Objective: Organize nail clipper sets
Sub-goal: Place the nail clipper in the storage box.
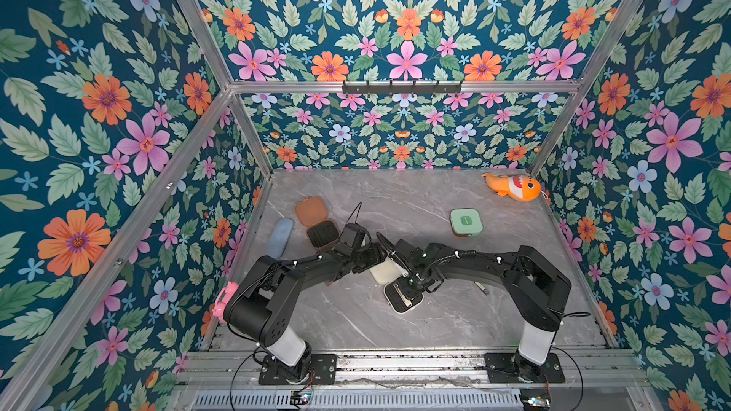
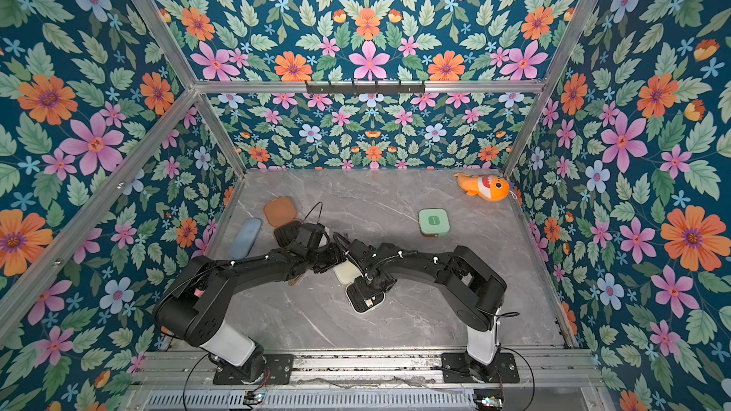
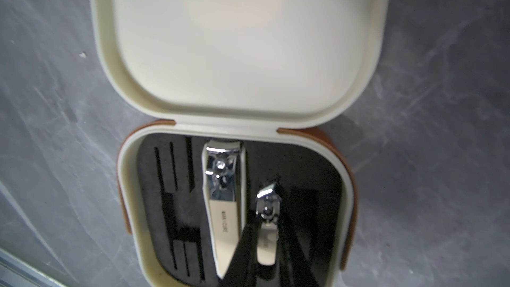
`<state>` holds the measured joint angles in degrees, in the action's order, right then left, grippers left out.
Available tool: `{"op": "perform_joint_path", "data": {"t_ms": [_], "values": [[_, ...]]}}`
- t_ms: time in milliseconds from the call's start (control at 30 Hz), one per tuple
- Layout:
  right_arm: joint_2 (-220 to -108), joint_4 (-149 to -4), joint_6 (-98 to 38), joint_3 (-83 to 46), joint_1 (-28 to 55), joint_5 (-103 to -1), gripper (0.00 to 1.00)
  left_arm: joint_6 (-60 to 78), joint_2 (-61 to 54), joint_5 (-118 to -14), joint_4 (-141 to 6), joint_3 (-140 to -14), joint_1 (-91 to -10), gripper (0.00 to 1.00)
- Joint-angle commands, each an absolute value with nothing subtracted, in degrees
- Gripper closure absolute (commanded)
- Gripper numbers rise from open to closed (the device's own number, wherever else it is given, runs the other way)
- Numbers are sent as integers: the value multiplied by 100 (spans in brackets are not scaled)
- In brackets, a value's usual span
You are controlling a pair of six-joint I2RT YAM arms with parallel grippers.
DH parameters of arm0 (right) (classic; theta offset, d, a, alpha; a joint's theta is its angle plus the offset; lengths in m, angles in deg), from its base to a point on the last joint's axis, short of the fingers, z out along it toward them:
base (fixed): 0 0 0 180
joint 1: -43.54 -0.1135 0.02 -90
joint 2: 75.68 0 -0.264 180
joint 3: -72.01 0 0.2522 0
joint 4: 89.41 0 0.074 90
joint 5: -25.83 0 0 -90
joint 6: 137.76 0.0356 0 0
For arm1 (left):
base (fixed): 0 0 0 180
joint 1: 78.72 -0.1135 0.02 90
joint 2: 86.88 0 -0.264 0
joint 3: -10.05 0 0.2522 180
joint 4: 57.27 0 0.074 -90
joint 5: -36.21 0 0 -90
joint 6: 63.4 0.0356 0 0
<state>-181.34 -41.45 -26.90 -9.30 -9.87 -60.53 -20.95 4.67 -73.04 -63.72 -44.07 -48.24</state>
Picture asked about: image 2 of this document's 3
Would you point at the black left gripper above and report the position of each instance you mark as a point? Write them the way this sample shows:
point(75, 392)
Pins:
point(335, 257)

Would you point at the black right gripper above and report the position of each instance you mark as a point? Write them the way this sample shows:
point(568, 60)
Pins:
point(368, 285)

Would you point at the cream nail clipper case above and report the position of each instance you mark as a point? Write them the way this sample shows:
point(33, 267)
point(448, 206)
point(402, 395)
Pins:
point(365, 288)

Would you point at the green nail clipper case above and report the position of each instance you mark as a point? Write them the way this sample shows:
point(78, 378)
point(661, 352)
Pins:
point(433, 222)

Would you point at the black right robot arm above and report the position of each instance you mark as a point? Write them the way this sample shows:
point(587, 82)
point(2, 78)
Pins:
point(473, 290)

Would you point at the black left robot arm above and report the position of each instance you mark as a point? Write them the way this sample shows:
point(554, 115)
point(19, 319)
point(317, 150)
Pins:
point(199, 307)

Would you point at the brown nail clipper case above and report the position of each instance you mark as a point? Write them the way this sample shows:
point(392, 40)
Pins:
point(282, 216)

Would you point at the blue oval case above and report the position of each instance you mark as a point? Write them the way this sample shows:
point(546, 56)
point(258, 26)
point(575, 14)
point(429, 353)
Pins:
point(245, 239)

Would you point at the orange clownfish plush toy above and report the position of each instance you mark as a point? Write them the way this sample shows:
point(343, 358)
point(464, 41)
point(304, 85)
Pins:
point(489, 187)

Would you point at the black hook rail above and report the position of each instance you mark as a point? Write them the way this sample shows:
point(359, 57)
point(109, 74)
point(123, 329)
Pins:
point(357, 88)

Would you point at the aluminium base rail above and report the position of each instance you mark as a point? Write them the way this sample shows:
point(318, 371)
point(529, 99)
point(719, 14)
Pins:
point(540, 366)

